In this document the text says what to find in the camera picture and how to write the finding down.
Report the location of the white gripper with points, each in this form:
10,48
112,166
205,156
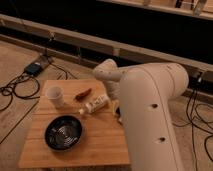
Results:
113,91

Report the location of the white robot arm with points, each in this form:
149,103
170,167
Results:
143,92

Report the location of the white tube bottle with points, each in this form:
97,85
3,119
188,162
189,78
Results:
95,105

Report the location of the brown sausage toy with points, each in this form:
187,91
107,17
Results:
82,95

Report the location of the black bowl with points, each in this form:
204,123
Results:
63,133

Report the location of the white cup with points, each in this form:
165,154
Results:
55,96

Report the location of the black power adapter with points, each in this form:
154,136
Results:
33,69

